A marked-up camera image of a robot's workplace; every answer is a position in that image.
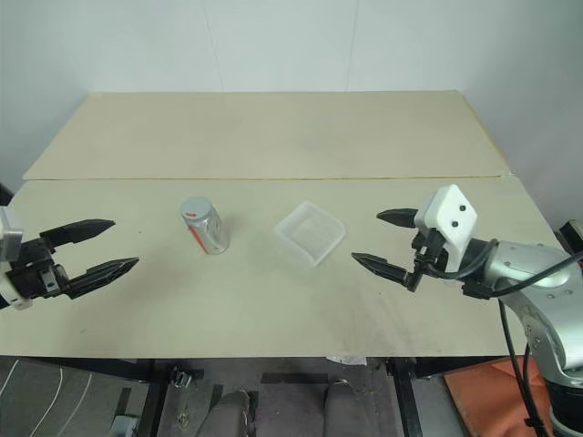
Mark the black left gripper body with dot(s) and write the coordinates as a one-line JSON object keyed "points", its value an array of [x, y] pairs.
{"points": [[36, 277]]}

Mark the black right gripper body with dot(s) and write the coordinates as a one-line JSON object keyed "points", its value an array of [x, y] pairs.
{"points": [[430, 255]]}

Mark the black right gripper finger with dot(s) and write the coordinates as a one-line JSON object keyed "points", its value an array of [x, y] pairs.
{"points": [[387, 268], [401, 216]]}

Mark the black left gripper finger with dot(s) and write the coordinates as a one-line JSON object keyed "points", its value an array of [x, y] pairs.
{"points": [[102, 273], [77, 231]]}

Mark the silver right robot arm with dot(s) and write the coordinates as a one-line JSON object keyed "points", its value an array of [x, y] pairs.
{"points": [[542, 291]]}

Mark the clear plastic square tray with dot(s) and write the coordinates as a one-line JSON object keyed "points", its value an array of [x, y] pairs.
{"points": [[312, 232]]}

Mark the silver can top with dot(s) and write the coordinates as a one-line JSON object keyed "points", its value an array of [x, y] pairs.
{"points": [[197, 209]]}

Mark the crumpled white paper scrap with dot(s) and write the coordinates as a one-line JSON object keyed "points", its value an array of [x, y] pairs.
{"points": [[348, 359]]}

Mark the black object with red bit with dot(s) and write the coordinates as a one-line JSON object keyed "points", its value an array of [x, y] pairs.
{"points": [[571, 236]]}

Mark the black tape strip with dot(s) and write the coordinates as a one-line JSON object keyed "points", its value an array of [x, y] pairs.
{"points": [[295, 378]]}

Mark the dark rounded shape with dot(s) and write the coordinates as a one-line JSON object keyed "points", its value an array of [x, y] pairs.
{"points": [[234, 414], [342, 407]]}

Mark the orange cloth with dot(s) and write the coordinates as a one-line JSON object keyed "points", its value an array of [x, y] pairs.
{"points": [[487, 396]]}

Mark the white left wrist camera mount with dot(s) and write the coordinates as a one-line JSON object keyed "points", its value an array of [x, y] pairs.
{"points": [[16, 300]]}

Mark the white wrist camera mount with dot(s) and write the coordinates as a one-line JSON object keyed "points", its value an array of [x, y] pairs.
{"points": [[16, 300], [448, 214]]}

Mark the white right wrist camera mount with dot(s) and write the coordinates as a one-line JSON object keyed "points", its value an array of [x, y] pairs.
{"points": [[448, 214]]}

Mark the black metal table frame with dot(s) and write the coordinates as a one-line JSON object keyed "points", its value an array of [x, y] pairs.
{"points": [[146, 391]]}

